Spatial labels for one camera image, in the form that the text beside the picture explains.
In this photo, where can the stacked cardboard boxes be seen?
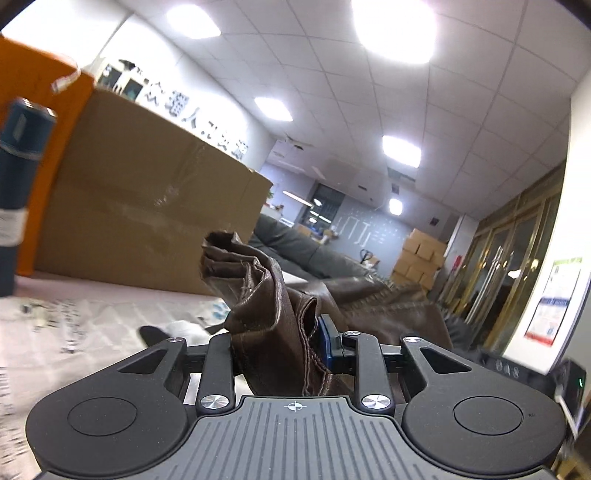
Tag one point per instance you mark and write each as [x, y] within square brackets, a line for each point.
[421, 258]

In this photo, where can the brown cardboard box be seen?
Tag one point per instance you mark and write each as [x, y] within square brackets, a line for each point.
[134, 197]

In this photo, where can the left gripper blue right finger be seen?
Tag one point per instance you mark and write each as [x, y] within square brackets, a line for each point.
[359, 355]

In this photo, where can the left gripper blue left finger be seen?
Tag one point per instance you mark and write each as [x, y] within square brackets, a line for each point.
[216, 388]

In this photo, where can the orange cardboard box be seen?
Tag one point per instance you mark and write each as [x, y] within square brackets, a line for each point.
[45, 81]

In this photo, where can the dark blue vacuum bottle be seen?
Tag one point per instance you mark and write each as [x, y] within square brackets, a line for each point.
[18, 198]

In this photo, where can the black leather sofa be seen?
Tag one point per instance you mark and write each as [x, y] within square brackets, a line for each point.
[301, 256]

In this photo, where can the brown leather jacket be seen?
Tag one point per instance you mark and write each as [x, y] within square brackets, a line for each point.
[274, 329]

